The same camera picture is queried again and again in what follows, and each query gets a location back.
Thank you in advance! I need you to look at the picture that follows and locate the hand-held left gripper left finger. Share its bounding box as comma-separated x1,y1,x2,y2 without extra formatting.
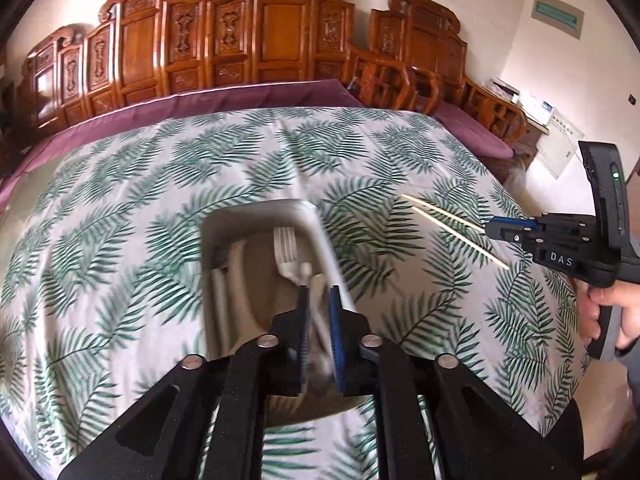
57,285,311,480

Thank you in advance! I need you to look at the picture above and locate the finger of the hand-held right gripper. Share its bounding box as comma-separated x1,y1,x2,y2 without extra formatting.
485,225,591,250
492,214,598,231

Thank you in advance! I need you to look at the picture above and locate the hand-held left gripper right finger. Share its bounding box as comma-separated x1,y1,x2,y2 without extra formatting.
327,284,583,480

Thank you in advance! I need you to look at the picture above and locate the wooden chopstick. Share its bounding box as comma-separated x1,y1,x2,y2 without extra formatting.
403,194,489,234
411,205,511,271

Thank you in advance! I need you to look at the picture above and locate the rectangular metal tray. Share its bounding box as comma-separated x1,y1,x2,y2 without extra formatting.
200,199,358,418

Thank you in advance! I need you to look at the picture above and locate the person's right hand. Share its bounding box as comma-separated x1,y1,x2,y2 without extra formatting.
577,282,640,352

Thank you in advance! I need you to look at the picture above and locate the wooden side table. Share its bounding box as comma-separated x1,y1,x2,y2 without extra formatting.
515,120,550,161

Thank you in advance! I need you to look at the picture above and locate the purple chair cushion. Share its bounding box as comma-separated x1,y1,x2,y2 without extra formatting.
432,102,516,158

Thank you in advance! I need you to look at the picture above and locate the white box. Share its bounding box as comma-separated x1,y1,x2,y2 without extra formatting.
517,91,555,123

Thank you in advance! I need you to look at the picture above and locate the white printer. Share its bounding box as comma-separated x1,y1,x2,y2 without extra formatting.
489,78,521,98

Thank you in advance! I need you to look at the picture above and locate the leaf print tablecloth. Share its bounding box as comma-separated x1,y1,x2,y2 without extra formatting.
0,106,591,480

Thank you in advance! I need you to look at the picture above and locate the carved wooden armchair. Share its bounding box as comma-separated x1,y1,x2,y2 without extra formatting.
350,0,528,161

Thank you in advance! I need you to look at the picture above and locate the purple bench cushion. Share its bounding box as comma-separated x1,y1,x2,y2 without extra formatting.
0,79,366,196

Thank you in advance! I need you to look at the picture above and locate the carved wooden bench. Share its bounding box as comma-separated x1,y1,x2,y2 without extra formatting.
15,0,358,136

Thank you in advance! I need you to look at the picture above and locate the white wall poster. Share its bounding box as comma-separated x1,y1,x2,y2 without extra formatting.
536,106,585,181

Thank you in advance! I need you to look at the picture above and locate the grey green wall panel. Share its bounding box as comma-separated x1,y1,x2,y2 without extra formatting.
531,0,585,41

